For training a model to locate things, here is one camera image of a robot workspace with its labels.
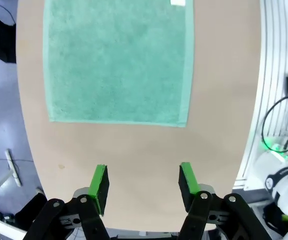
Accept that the green towel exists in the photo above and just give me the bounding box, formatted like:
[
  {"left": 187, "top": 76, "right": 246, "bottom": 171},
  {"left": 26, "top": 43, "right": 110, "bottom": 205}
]
[{"left": 42, "top": 0, "right": 195, "bottom": 128}]

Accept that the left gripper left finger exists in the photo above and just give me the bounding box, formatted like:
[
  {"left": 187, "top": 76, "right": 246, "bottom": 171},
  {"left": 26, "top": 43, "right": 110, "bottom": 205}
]
[{"left": 26, "top": 164, "right": 111, "bottom": 240}]

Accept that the white slatted robot base platform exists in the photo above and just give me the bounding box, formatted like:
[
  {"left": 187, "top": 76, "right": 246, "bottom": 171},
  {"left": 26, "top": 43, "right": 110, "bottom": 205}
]
[{"left": 233, "top": 0, "right": 288, "bottom": 187}]

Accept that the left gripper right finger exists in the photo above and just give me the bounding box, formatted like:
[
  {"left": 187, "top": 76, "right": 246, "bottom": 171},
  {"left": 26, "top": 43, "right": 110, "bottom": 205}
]
[{"left": 178, "top": 161, "right": 272, "bottom": 240}]

